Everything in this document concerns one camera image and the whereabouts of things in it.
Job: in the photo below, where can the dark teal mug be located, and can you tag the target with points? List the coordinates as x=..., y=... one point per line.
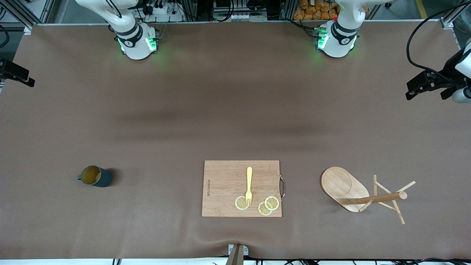
x=98, y=178

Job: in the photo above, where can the wooden mug tree rack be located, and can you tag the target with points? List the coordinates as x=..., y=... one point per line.
x=342, y=184

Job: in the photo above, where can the bag of orange buns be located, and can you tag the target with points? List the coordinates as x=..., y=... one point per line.
x=312, y=11

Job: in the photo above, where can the brown table mat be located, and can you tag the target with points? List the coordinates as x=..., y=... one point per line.
x=147, y=129

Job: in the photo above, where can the white power strip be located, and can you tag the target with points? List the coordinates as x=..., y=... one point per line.
x=162, y=11

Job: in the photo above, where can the lemon slice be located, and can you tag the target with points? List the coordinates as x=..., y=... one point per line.
x=263, y=210
x=272, y=202
x=239, y=203

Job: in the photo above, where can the yellow plastic fork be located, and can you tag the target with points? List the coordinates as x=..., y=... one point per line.
x=249, y=176

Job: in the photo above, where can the aluminium frame profile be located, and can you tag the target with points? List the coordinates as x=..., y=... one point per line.
x=450, y=20
x=27, y=27

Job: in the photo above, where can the aluminium camera post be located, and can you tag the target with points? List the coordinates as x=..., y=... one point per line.
x=237, y=254

